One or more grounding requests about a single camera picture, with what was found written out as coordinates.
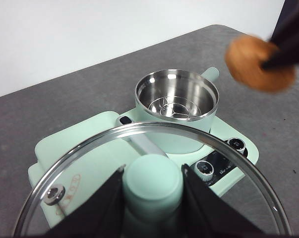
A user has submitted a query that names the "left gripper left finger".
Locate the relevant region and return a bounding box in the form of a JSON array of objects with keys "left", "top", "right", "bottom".
[{"left": 44, "top": 165, "right": 127, "bottom": 238}]

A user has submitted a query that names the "chrome griddle lid handle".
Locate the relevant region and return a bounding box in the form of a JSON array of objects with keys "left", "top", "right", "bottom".
[{"left": 116, "top": 116, "right": 169, "bottom": 160}]

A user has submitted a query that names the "mint green pot with handle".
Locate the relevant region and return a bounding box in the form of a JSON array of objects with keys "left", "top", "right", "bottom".
[{"left": 134, "top": 66, "right": 221, "bottom": 155}]

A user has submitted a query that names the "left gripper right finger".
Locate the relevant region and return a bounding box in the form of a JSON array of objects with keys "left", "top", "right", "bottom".
[{"left": 180, "top": 163, "right": 268, "bottom": 238}]

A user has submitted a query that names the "glass lid with green knob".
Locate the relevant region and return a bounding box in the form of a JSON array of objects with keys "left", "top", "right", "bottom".
[{"left": 12, "top": 121, "right": 293, "bottom": 238}]

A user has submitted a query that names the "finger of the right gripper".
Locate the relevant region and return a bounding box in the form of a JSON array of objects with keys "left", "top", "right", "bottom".
[
  {"left": 261, "top": 27, "right": 299, "bottom": 70},
  {"left": 269, "top": 0, "right": 299, "bottom": 50}
]

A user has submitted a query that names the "silver control knob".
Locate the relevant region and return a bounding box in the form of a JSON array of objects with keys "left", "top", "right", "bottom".
[
  {"left": 226, "top": 137, "right": 248, "bottom": 155},
  {"left": 195, "top": 160, "right": 214, "bottom": 182}
]

